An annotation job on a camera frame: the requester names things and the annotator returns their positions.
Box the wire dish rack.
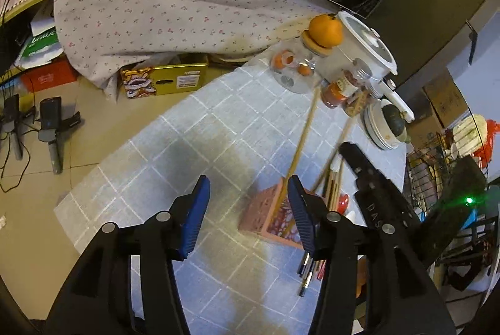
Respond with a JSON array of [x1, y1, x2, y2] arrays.
[[403, 112, 489, 220]]

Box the dark green squash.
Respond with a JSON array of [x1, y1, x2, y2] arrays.
[[382, 104, 406, 137]]

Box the pink perforated utensil holder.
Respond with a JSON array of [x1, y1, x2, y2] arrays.
[[238, 177, 303, 249]]

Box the stacked white bowls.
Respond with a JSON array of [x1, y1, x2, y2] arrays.
[[363, 99, 411, 150]]

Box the glass jar with cork lid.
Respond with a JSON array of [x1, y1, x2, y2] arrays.
[[270, 30, 332, 94]]

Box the large orange fruit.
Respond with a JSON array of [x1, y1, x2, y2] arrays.
[[307, 14, 343, 49]]

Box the long wooden chopstick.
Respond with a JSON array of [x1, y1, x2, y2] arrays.
[[271, 86, 320, 216]]

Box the floral cloth on cabinet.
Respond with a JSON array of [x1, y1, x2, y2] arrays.
[[53, 0, 332, 96]]

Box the red box on floor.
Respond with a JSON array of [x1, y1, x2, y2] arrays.
[[20, 58, 79, 93]]

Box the handheld gripper on floor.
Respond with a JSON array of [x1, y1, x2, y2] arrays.
[[37, 97, 81, 174]]

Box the red plastic spoon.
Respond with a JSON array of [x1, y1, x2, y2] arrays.
[[337, 194, 349, 215]]

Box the red spice jar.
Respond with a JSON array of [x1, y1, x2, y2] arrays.
[[321, 70, 369, 109]]

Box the white electric cooking pot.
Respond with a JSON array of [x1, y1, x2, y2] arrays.
[[319, 11, 415, 123]]

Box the yellow cardboard box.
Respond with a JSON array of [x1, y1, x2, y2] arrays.
[[120, 63, 208, 99]]

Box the grey checked tablecloth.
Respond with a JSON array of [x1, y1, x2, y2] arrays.
[[54, 41, 408, 335]]

